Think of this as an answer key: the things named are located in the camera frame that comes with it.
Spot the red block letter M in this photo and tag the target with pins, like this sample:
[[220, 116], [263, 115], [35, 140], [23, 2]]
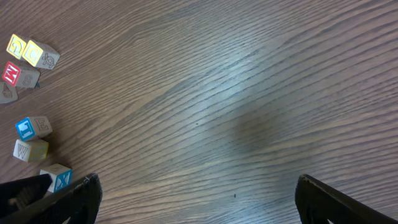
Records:
[[20, 75]]

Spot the red block letter O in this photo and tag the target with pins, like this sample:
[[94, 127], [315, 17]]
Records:
[[8, 93]]

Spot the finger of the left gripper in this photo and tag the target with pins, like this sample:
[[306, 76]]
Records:
[[18, 194]]

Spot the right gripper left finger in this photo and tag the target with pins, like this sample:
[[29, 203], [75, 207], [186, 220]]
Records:
[[78, 202]]

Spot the natural block letter X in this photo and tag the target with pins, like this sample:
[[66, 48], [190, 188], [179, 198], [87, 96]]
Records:
[[61, 176]]

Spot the natural block letter W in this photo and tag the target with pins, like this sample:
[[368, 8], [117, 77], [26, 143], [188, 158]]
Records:
[[31, 151]]

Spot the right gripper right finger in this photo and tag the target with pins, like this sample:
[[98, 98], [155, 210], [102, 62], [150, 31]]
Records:
[[319, 203]]

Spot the yellow block letter C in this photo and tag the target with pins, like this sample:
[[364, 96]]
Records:
[[40, 55]]

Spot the blue block letter L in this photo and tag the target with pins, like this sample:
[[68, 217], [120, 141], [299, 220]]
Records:
[[32, 128]]

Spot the yellow block letter G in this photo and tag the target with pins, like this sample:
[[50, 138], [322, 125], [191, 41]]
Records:
[[17, 45]]

